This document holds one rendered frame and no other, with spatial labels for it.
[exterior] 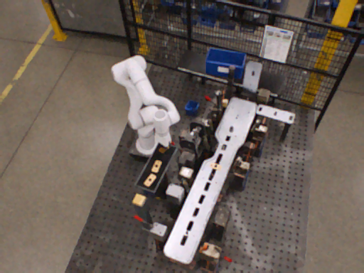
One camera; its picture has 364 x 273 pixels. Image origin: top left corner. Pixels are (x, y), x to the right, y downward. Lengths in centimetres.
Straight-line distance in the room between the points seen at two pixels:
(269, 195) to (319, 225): 93
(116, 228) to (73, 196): 112
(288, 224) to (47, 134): 280
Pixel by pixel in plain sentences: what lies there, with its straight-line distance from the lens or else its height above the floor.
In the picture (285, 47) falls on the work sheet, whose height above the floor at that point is 130.
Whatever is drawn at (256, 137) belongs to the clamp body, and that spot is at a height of 95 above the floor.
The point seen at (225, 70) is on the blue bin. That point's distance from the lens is 285.
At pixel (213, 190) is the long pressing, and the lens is 229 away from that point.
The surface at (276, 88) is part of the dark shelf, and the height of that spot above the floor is 103.
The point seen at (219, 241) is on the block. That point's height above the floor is 71.
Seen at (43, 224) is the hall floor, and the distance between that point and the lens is 358.
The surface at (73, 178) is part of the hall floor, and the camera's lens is 370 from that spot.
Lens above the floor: 305
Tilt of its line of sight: 59 degrees down
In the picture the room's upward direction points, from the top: 3 degrees counter-clockwise
